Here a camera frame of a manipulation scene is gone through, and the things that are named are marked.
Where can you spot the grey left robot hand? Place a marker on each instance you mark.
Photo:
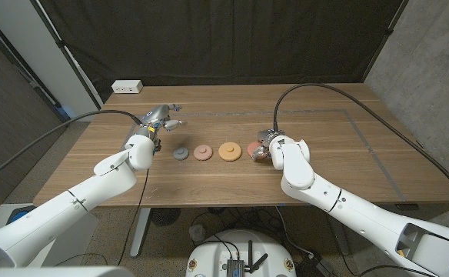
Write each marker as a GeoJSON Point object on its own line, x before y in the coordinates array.
{"type": "Point", "coordinates": [156, 115]}

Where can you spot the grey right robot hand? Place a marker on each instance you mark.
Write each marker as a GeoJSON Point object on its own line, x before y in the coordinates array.
{"type": "Point", "coordinates": [270, 135]}

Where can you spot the coral red disk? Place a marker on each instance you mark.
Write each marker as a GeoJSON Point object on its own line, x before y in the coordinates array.
{"type": "Point", "coordinates": [252, 149]}

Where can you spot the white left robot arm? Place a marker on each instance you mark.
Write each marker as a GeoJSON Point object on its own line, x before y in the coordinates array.
{"type": "Point", "coordinates": [67, 209]}

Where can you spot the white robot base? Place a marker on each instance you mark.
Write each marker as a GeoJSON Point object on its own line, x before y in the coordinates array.
{"type": "Point", "coordinates": [213, 257]}

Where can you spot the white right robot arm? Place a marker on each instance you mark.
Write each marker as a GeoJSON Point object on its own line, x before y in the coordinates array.
{"type": "Point", "coordinates": [363, 221]}

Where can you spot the white power strip box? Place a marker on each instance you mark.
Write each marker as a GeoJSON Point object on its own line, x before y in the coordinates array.
{"type": "Point", "coordinates": [127, 86]}

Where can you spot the large orange disk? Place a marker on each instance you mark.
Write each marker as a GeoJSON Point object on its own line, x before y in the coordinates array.
{"type": "Point", "coordinates": [230, 152]}

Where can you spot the small dark grey disk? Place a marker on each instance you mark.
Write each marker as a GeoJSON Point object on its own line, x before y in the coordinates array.
{"type": "Point", "coordinates": [181, 154]}

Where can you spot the dusty pink disk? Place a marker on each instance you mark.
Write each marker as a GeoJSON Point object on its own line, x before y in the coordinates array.
{"type": "Point", "coordinates": [203, 152]}

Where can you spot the round black floor fan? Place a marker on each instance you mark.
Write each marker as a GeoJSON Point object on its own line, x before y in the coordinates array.
{"type": "Point", "coordinates": [165, 216]}

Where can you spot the black backdrop curtain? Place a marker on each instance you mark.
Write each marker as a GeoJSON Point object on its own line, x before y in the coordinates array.
{"type": "Point", "coordinates": [224, 38]}

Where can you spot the metal table leg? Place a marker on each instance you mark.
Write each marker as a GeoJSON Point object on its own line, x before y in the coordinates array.
{"type": "Point", "coordinates": [341, 242]}
{"type": "Point", "coordinates": [140, 231]}

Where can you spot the black backdrop stand pole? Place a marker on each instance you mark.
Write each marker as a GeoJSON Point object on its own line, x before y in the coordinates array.
{"type": "Point", "coordinates": [389, 31]}
{"type": "Point", "coordinates": [60, 43]}

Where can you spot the round grey floor object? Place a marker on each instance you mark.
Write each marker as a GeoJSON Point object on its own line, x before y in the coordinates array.
{"type": "Point", "coordinates": [197, 233]}

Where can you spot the grey box with black antennas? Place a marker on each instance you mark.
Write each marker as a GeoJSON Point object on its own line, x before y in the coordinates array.
{"type": "Point", "coordinates": [235, 267]}

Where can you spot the black floor power strip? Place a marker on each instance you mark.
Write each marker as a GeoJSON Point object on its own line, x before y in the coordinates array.
{"type": "Point", "coordinates": [314, 267]}

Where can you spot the blue foot pedal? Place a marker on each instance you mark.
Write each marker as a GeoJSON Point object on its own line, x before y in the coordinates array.
{"type": "Point", "coordinates": [16, 216]}

